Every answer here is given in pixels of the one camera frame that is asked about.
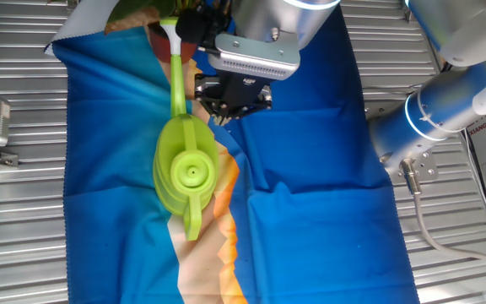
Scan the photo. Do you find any blue printed cloth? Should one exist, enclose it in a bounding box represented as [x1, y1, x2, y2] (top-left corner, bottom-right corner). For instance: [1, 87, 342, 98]
[43, 0, 421, 304]

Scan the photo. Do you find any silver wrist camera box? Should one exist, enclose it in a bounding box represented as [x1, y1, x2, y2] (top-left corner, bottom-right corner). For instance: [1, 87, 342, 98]
[208, 32, 301, 81]

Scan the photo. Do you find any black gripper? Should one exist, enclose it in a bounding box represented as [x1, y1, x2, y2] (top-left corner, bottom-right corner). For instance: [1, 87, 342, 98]
[194, 73, 273, 127]

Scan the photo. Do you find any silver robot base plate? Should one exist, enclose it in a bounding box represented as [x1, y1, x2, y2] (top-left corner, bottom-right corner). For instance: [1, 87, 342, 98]
[380, 147, 439, 186]

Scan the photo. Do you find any green plastic watering can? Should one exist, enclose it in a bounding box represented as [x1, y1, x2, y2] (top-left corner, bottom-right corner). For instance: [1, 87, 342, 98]
[153, 16, 221, 242]

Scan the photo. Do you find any potted anthurium plant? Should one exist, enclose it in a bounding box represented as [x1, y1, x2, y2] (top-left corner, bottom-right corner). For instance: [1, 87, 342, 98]
[104, 0, 204, 65]

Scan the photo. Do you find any white cable tie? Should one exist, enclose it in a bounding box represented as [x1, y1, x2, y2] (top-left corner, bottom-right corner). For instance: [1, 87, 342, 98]
[416, 90, 455, 133]

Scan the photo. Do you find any black foam ball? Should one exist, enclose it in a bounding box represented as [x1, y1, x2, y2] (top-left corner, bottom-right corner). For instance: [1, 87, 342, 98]
[175, 8, 210, 43]

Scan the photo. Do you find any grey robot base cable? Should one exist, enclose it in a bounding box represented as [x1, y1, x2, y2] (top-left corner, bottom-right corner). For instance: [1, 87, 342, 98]
[398, 158, 486, 278]

